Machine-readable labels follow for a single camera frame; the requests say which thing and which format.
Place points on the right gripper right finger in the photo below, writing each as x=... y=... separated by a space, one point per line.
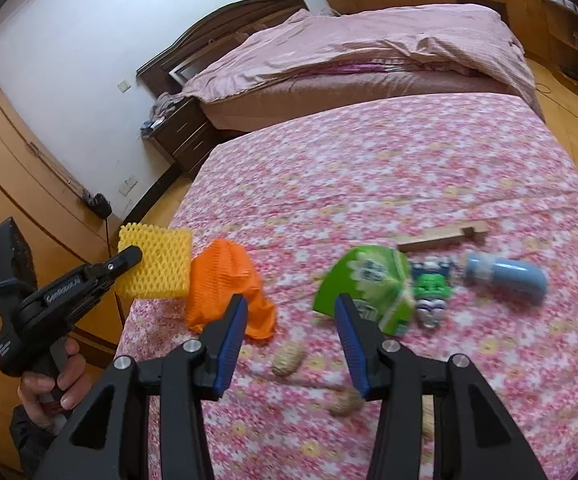
x=361 y=342

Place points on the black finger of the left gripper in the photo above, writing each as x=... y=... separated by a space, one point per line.
x=121 y=263

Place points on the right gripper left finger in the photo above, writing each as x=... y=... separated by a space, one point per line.
x=222 y=340

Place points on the yellow foam fruit net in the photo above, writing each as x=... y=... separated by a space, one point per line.
x=164 y=268

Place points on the orange foam fruit net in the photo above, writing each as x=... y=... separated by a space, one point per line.
x=221 y=271

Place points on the wooden notched stick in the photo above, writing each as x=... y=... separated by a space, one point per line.
x=437 y=238

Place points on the blue plastic bottle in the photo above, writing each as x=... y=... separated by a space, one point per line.
x=516 y=276

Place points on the person's left hand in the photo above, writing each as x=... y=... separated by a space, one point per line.
x=74 y=382

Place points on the green snack bag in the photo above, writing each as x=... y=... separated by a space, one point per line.
x=379 y=281

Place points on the peanut shell middle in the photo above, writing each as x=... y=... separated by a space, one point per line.
x=345 y=402

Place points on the peanut shell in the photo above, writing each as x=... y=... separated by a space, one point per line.
x=288 y=359
x=345 y=402

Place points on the peanut shell left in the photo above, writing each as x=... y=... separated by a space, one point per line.
x=288 y=359

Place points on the wooden wardrobe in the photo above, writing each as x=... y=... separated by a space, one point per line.
x=62 y=234

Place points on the dark wooden nightstand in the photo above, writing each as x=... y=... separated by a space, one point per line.
x=185 y=138

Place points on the floral pink bed sheet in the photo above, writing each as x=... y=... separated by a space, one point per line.
x=337 y=190

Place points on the brown mattress bed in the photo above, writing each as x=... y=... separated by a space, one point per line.
x=304 y=96

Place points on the dark wooden headboard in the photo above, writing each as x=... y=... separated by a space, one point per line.
x=210 y=39

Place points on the pink quilt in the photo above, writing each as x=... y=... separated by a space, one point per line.
x=447 y=36

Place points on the long wooden desk cabinet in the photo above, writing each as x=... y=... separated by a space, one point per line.
x=547 y=30

